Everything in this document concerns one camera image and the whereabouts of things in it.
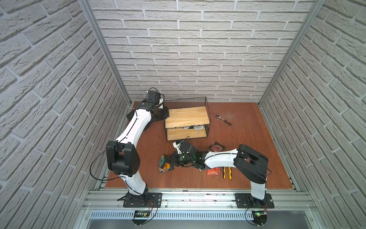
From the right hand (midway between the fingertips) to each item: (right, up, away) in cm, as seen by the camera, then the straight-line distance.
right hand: (165, 160), depth 79 cm
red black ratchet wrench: (+37, +26, +31) cm, 55 cm away
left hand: (+2, +28, +7) cm, 29 cm away
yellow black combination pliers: (+38, -9, +2) cm, 39 cm away
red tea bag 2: (+29, -7, +4) cm, 30 cm away
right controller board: (+50, -26, -8) cm, 57 cm away
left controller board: (-12, -26, -7) cm, 29 cm away
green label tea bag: (-3, -3, +3) cm, 5 cm away
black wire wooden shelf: (+13, +24, +11) cm, 30 cm away
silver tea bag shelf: (+21, +17, +21) cm, 34 cm away
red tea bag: (+32, +5, +13) cm, 35 cm away
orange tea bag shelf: (0, -5, +6) cm, 8 cm away
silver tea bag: (+12, +17, +21) cm, 30 cm away
